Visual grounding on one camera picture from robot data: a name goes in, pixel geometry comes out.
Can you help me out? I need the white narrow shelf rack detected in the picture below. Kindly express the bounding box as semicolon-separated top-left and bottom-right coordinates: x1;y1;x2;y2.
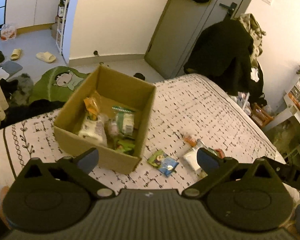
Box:
54;0;70;54

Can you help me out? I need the red white plastic bag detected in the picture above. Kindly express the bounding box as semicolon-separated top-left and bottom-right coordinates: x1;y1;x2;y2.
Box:
0;23;17;41

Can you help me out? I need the green snack packet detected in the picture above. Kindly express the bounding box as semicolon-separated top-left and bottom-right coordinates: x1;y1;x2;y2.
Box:
116;140;136;153

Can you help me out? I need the orange biscuit packet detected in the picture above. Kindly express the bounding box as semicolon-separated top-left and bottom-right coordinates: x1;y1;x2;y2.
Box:
84;97;100;117

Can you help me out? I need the long white snack packet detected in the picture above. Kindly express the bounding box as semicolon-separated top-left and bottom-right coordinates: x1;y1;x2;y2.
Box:
79;116;108;147

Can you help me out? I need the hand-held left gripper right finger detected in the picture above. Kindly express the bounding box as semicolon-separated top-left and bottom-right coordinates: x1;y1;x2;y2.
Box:
181;147;282;198

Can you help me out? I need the small blue printed packet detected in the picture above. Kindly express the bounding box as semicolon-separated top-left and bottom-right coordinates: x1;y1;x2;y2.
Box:
159;159;179;178

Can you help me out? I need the green white label packet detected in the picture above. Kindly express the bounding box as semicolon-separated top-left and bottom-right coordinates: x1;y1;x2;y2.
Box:
112;106;136;140

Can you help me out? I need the black coat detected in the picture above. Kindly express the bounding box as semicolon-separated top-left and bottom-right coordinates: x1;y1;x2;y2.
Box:
184;19;264;100

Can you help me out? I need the black door handle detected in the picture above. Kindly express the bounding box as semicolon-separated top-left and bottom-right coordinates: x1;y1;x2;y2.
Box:
219;2;238;13

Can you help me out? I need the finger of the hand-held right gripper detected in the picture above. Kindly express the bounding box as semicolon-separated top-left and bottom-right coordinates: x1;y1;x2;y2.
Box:
263;156;299;183

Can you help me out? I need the white crumpled cloth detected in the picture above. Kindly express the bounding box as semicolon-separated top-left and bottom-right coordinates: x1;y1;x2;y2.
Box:
250;66;260;82

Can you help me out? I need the grey furry slipper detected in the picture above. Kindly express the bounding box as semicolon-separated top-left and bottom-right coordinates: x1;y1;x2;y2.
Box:
11;73;34;98

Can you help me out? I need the grey cushion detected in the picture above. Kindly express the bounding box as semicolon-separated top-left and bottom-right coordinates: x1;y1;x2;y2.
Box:
0;60;23;75

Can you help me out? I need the grey door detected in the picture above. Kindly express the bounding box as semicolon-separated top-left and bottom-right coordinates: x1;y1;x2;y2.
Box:
144;0;254;79

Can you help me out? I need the green cartoon rug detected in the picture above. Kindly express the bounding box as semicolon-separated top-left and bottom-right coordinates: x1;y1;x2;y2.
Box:
29;66;89;103

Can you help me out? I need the white desk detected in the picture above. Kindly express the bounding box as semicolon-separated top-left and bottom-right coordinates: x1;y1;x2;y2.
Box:
262;97;300;140

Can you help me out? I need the orange plastic basket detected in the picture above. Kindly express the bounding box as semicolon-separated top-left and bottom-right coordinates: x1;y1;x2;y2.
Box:
250;102;274;128

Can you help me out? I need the black garment pile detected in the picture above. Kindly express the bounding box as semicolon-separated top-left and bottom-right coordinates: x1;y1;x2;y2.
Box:
0;99;65;128

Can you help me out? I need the small white snack packet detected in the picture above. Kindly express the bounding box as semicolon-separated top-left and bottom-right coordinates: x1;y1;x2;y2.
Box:
182;141;208;172

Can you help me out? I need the checkered beige hoodie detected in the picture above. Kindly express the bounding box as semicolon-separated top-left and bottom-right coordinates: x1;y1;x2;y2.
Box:
237;13;267;67

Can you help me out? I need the pink snack packet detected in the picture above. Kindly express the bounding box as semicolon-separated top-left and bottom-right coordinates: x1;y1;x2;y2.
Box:
107;120;119;136

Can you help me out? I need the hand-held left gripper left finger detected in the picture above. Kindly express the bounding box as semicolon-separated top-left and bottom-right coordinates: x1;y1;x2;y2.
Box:
16;147;117;200

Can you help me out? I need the brown cardboard box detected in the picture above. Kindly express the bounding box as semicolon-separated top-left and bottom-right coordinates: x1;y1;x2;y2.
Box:
53;65;157;175

